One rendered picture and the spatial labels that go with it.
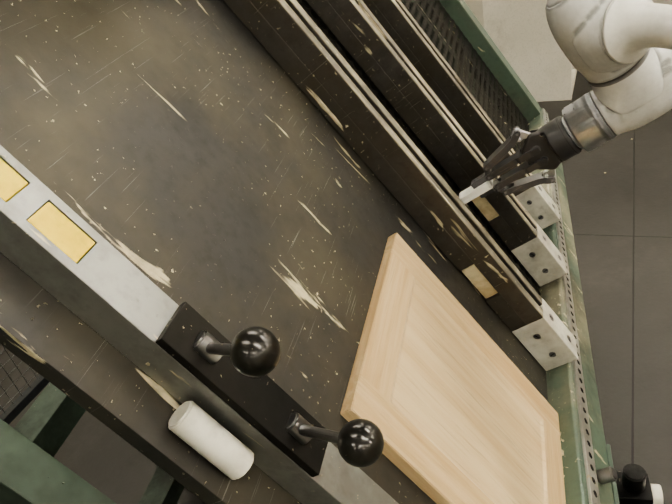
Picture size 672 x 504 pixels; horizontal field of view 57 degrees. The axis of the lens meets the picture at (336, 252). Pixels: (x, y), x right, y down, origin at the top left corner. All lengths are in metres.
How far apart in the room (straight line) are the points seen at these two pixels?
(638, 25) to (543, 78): 3.87
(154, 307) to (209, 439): 0.12
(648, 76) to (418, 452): 0.67
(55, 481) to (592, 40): 0.88
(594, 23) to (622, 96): 0.15
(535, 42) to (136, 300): 4.38
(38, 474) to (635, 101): 0.96
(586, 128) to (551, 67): 3.69
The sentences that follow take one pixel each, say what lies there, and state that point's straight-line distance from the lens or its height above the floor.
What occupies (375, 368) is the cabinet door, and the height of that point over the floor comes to 1.29.
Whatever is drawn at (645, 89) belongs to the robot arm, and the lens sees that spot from 1.12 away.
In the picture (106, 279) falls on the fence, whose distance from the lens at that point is 0.55.
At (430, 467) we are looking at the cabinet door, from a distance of 0.83.
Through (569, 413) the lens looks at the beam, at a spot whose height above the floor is 0.90.
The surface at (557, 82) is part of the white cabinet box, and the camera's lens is 4.87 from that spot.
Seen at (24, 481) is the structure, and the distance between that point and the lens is 0.57.
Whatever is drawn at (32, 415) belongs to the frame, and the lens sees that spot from 1.84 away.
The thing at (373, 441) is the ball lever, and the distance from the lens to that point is 0.51.
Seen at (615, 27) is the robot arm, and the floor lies 1.55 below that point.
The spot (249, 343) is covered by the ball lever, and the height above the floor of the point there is 1.56.
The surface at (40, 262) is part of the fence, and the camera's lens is 0.55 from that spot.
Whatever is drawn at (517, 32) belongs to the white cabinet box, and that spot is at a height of 0.52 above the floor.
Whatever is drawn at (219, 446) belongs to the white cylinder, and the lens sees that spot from 0.58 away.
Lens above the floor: 1.85
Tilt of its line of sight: 32 degrees down
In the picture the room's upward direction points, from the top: 14 degrees counter-clockwise
